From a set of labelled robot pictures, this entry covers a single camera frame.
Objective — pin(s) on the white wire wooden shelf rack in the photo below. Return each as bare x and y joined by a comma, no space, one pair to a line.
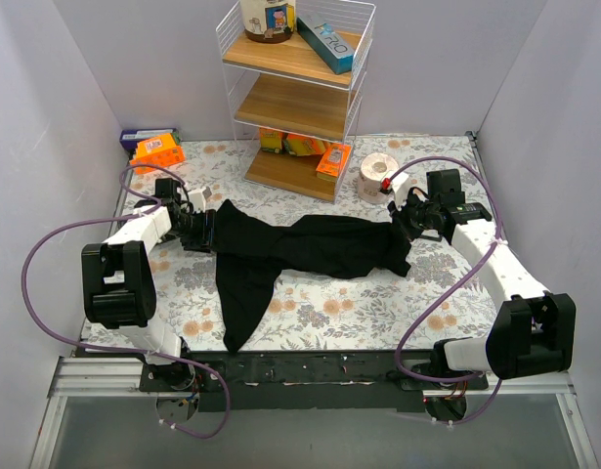
287,87

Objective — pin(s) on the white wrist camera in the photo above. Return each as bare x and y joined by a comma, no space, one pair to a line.
198,198
398,187

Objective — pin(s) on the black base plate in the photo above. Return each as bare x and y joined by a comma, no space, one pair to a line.
329,380

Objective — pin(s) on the cream brown cartoon canister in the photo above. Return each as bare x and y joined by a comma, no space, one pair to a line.
268,21

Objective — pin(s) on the aluminium rail frame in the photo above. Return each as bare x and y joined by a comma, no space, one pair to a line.
122,377

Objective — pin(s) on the yellow green sponge pack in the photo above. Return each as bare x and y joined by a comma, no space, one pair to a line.
271,140

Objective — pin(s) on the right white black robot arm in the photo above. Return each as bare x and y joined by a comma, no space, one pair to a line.
533,330

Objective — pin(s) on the orange box on mat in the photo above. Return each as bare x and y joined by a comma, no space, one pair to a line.
163,150

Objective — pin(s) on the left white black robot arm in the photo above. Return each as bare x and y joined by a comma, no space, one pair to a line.
118,286

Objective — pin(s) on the teal rectangular box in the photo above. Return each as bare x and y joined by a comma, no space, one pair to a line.
331,47

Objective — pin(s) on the orange card box on shelf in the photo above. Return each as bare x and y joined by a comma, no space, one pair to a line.
333,162

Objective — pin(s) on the purple box at wall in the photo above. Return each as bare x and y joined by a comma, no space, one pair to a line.
130,138

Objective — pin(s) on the floral patterned table mat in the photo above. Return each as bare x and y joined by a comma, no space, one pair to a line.
307,312

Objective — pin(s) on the black frame left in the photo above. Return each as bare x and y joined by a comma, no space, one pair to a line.
437,236

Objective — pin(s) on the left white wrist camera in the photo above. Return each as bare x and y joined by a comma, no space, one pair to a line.
198,198

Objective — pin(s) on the toilet paper roll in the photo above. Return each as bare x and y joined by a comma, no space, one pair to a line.
373,170

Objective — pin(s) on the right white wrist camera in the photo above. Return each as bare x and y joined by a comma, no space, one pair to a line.
398,187

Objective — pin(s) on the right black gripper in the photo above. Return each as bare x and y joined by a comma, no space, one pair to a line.
403,221

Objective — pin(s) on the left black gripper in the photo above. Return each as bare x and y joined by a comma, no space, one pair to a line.
202,231

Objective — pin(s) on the black floral print t-shirt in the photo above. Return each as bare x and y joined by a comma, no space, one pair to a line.
251,254

